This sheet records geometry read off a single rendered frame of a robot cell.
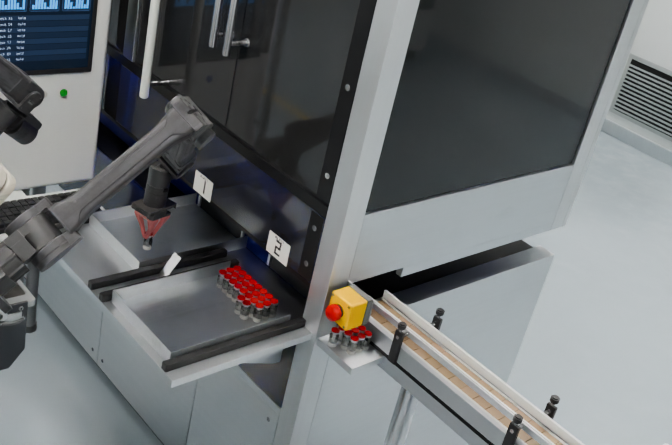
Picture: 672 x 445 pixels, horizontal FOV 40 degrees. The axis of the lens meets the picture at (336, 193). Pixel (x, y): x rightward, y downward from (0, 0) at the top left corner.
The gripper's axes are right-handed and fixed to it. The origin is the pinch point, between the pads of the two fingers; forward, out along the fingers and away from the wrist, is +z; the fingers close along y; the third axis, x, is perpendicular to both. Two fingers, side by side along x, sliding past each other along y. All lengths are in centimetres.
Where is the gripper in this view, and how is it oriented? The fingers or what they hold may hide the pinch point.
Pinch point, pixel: (148, 234)
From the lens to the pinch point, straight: 238.4
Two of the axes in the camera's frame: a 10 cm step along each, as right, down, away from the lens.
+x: -8.1, -4.2, 4.1
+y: 5.3, -2.2, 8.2
